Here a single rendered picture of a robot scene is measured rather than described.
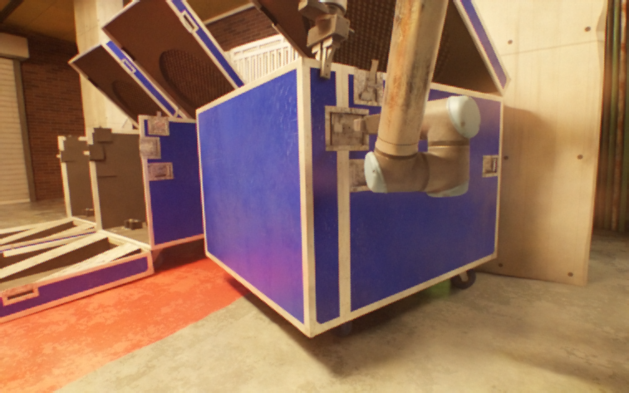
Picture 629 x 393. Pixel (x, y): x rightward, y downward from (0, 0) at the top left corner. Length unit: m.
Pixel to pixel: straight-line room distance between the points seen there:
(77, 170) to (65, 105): 4.62
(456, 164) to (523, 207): 1.31
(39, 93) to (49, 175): 1.61
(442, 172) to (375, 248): 0.45
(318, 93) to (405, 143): 0.35
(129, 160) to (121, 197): 0.30
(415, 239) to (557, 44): 1.28
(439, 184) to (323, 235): 0.37
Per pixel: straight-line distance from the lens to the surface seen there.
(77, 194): 3.88
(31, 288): 2.00
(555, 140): 2.02
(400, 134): 0.65
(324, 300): 1.00
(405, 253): 1.22
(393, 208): 1.13
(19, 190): 7.94
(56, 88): 8.40
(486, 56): 1.69
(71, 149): 3.87
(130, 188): 2.97
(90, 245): 2.64
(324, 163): 0.91
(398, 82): 0.63
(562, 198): 2.04
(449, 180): 0.74
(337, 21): 0.94
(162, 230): 2.14
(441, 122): 0.75
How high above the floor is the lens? 0.69
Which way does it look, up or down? 7 degrees down
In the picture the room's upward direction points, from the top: 1 degrees counter-clockwise
